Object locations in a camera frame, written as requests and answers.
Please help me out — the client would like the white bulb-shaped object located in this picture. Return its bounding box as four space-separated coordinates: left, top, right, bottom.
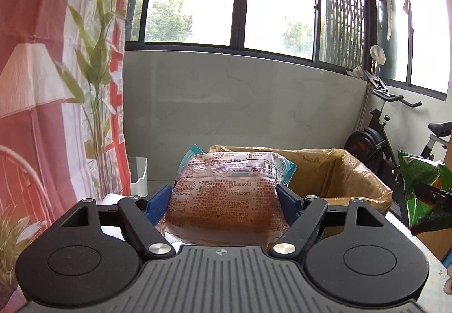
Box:
370 45 388 67

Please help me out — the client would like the white crumpled cloth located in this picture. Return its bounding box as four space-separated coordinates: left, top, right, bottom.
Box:
346 65 371 81

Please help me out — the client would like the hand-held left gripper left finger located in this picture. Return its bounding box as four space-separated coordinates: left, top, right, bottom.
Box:
61 183 176 259

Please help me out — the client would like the bright green chip packet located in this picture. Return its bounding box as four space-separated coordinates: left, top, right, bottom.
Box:
397 149 452 236

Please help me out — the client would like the red printed curtain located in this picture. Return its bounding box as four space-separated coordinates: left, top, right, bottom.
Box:
0 0 138 299

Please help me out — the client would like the orange snack packet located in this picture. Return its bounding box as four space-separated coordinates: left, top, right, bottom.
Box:
157 145 296 246

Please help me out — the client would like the black exercise bike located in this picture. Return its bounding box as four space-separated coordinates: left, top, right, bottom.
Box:
344 71 452 229

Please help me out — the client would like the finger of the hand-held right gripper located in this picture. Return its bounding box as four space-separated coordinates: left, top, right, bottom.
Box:
414 183 452 210

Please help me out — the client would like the brown cardboard box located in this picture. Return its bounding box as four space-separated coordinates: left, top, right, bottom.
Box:
209 144 393 239

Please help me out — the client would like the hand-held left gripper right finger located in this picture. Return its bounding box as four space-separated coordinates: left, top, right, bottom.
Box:
270 183 387 259

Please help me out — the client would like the white plastic container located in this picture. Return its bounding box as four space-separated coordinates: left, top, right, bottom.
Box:
128 156 148 194

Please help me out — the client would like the wooden board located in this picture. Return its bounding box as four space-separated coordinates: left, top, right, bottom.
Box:
420 226 452 264

